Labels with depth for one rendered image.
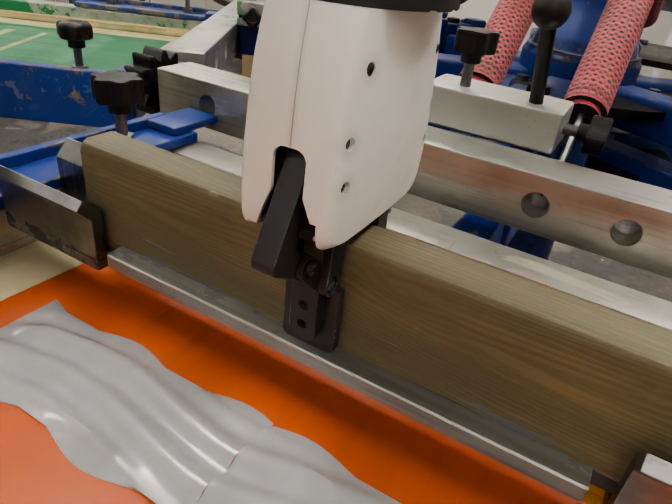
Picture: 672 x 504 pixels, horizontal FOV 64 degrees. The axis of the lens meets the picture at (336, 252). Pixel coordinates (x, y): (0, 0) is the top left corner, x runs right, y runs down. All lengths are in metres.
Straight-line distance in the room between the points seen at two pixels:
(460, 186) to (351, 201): 0.25
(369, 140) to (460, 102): 0.30
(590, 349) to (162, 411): 0.21
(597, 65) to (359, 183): 0.50
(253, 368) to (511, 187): 0.25
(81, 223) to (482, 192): 0.30
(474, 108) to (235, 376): 0.31
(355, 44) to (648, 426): 0.19
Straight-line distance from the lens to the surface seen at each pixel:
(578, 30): 0.99
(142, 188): 0.34
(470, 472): 0.31
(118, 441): 0.30
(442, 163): 0.47
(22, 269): 0.45
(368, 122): 0.21
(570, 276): 0.43
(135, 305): 0.39
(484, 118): 0.51
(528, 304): 0.24
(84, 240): 0.39
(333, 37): 0.20
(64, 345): 0.36
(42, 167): 0.49
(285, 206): 0.22
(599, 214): 0.45
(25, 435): 0.32
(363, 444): 0.30
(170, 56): 0.67
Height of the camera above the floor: 1.19
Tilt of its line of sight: 31 degrees down
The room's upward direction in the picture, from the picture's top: 7 degrees clockwise
